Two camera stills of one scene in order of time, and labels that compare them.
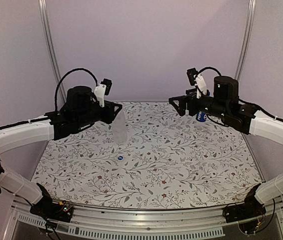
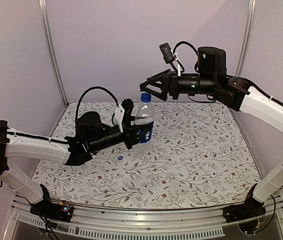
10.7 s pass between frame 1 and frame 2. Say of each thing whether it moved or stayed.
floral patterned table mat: stayed
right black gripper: moved
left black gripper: moved
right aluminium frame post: stayed
